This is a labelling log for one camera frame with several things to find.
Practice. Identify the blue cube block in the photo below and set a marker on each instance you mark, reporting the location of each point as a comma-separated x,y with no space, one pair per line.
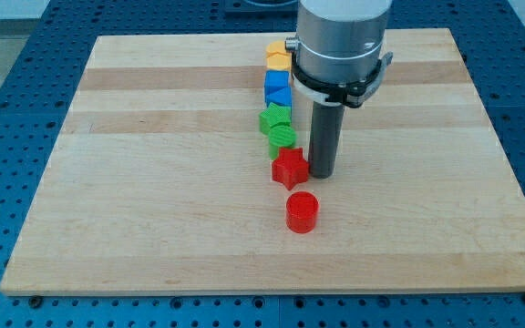
275,80

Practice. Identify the blue triangle block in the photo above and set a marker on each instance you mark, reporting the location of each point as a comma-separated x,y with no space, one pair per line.
281,97

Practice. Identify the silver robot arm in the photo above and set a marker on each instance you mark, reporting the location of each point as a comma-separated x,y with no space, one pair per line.
337,63

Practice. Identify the wooden board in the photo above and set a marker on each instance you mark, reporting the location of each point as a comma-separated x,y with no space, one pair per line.
160,182

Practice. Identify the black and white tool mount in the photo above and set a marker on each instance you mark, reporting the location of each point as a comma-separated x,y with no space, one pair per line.
349,94

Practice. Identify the yellow hexagon block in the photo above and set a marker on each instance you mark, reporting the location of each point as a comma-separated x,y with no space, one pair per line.
279,62

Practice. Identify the green star block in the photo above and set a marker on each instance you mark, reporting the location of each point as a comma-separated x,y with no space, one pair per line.
274,115

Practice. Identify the blue perforated table plate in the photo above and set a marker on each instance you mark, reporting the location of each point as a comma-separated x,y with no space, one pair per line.
39,87

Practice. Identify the green cylinder block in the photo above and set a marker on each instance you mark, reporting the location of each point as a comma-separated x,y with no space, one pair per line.
280,137

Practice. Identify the red star block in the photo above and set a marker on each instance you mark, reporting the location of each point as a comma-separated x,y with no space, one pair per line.
290,167

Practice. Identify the yellow pentagon block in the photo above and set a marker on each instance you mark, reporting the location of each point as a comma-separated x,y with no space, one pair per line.
276,48

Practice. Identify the red cylinder block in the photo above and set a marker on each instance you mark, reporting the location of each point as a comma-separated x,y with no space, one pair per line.
301,212

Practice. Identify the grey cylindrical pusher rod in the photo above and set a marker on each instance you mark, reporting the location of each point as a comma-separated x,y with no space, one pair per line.
324,138

